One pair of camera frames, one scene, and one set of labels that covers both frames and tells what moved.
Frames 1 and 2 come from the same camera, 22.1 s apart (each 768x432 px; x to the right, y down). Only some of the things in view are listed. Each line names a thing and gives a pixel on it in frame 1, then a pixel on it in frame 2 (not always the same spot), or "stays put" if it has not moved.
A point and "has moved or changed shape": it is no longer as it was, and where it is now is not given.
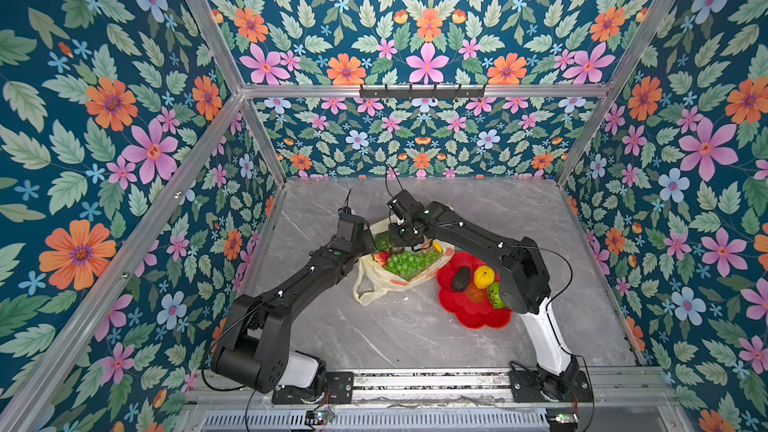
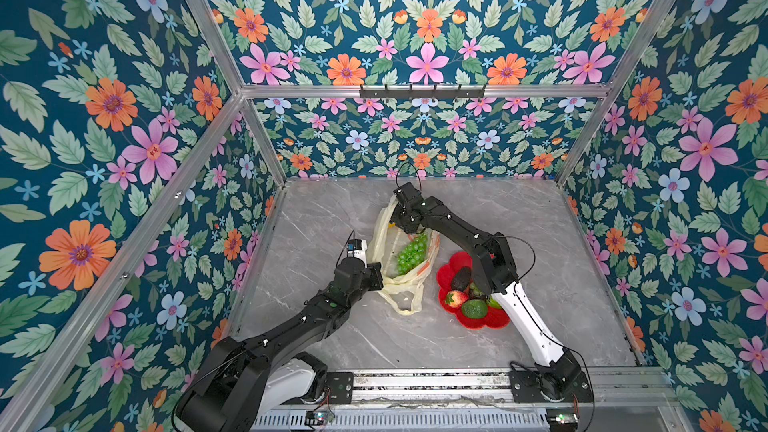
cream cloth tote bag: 382,280 has moved or changed shape
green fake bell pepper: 494,294 stays put
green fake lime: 382,241 -> 474,308
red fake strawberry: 382,257 -> 456,298
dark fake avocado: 461,279 stays put
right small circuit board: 562,419 stays put
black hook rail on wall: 422,93 stays put
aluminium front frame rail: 610,388 stays put
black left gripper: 365,234 -> 374,271
